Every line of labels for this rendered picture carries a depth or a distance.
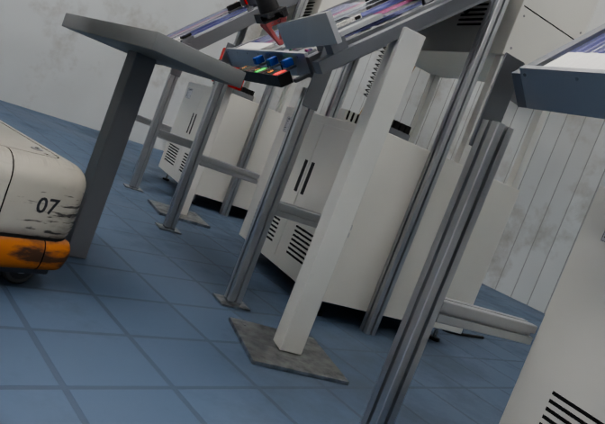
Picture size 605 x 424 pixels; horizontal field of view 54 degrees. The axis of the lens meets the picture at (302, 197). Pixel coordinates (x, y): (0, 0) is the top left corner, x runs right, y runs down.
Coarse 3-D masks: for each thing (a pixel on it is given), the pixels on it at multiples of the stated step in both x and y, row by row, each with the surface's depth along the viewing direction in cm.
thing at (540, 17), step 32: (512, 0) 196; (544, 0) 196; (576, 0) 202; (448, 32) 219; (512, 32) 193; (544, 32) 199; (576, 32) 205; (416, 64) 258; (448, 64) 236; (480, 96) 198; (416, 128) 267
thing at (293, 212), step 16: (320, 80) 162; (304, 96) 161; (320, 96) 163; (352, 112) 210; (400, 128) 201; (208, 160) 231; (240, 176) 239; (256, 176) 242; (288, 208) 167; (160, 224) 233; (224, 304) 163; (240, 304) 169
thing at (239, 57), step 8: (232, 48) 217; (240, 48) 211; (232, 56) 219; (240, 56) 211; (248, 56) 204; (256, 56) 198; (264, 56) 192; (272, 56) 186; (280, 56) 180; (288, 56) 175; (296, 56) 170; (304, 56) 165; (232, 64) 224; (240, 64) 215; (248, 64) 208; (296, 64) 172; (304, 64) 167; (296, 72) 175; (304, 72) 170
